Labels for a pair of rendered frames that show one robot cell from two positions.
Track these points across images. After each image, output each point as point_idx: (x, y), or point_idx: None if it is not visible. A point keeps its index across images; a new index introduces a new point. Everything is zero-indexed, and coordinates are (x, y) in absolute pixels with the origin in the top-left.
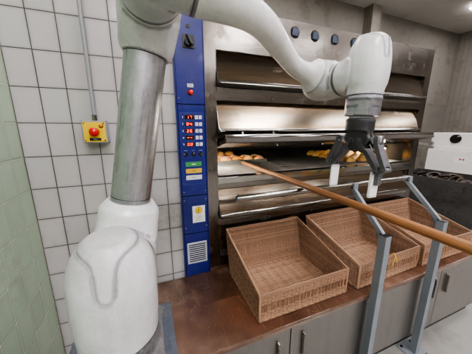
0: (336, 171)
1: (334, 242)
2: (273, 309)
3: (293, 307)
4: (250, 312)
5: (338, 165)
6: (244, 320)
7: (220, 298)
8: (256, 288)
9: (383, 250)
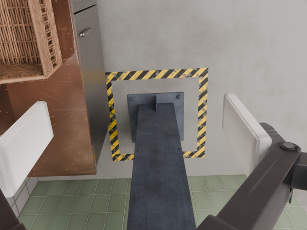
0: (22, 144)
1: None
2: (52, 42)
3: (48, 0)
4: None
5: (4, 161)
6: (53, 80)
7: (7, 99)
8: (31, 78)
9: None
